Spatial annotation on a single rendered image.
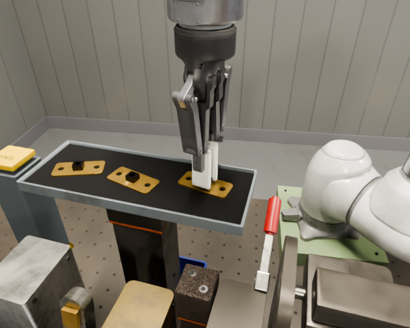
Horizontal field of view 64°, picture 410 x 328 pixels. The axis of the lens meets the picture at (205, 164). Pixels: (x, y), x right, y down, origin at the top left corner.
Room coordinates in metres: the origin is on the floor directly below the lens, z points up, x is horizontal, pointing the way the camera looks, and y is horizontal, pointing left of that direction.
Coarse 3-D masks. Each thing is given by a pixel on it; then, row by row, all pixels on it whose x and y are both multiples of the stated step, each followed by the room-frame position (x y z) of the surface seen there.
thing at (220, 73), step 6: (216, 72) 0.42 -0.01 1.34; (222, 72) 0.41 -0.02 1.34; (222, 78) 0.41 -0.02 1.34; (222, 84) 0.42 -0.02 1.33; (216, 90) 0.42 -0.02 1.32; (222, 90) 0.42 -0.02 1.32; (216, 96) 0.42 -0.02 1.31; (222, 96) 0.42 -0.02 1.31; (216, 102) 0.42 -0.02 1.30; (210, 108) 0.42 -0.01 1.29; (216, 108) 0.42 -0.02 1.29; (210, 114) 0.42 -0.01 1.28; (216, 114) 0.42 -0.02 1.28; (210, 120) 0.42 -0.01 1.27; (216, 120) 0.42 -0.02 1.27; (210, 126) 0.42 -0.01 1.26; (216, 126) 0.42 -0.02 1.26; (216, 132) 0.42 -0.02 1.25; (216, 138) 0.42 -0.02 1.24; (222, 138) 0.42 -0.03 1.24
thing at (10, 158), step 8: (0, 152) 0.51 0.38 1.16; (8, 152) 0.51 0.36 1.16; (16, 152) 0.51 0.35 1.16; (24, 152) 0.51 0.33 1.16; (32, 152) 0.51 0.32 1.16; (0, 160) 0.48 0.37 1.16; (8, 160) 0.48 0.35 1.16; (16, 160) 0.48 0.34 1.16; (24, 160) 0.49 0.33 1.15; (0, 168) 0.47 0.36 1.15; (8, 168) 0.47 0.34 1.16; (16, 168) 0.47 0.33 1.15
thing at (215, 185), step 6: (186, 174) 0.44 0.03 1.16; (180, 180) 0.42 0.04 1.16; (186, 180) 0.42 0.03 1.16; (216, 180) 0.42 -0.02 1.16; (186, 186) 0.41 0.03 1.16; (192, 186) 0.41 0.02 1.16; (216, 186) 0.41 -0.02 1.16; (222, 186) 0.41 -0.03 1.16; (228, 186) 0.41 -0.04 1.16; (204, 192) 0.39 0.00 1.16; (210, 192) 0.39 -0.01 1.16; (216, 192) 0.39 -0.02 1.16; (222, 192) 0.39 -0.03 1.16; (228, 192) 0.39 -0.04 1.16
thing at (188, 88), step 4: (188, 76) 0.38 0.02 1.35; (192, 76) 0.38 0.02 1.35; (188, 80) 0.38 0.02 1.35; (192, 80) 0.38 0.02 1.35; (184, 84) 0.37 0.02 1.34; (188, 84) 0.37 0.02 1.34; (192, 84) 0.37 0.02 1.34; (184, 88) 0.37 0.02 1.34; (188, 88) 0.37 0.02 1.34; (192, 88) 0.37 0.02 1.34; (180, 92) 0.36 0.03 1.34; (184, 92) 0.36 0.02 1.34; (188, 92) 0.36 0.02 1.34; (192, 92) 0.37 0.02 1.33; (180, 96) 0.36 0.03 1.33; (184, 96) 0.36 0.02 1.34; (180, 100) 0.36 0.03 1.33; (196, 100) 0.37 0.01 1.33; (180, 104) 0.36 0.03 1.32; (184, 104) 0.36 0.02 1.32
